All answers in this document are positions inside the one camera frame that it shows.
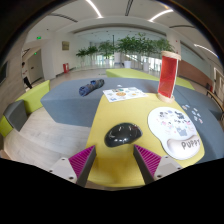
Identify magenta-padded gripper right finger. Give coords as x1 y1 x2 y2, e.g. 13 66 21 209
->
133 144 184 186

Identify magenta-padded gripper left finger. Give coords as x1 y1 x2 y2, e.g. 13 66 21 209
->
48 145 97 188

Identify black computer mouse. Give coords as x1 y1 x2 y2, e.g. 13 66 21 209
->
104 122 144 148

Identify white printed mouse pad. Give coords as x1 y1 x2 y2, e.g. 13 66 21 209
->
147 106 202 161

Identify white sticker sheet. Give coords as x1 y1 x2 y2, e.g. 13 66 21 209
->
102 86 149 103

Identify dark blue folded umbrella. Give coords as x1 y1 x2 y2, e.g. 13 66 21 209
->
78 78 106 97

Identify yellow-green upholstered bench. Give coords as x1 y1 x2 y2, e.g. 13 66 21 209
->
105 68 195 91
0 79 51 138

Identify grey seat block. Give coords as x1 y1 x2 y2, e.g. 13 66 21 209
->
3 99 28 132

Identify red column with wooden ends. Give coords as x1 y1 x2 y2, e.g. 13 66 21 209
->
156 50 182 104

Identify dark framed chair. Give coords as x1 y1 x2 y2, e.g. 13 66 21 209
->
205 89 224 114

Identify row of potted plants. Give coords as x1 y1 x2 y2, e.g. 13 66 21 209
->
75 32 176 73

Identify ceiling light strips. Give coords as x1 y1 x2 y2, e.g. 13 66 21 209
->
84 0 219 58

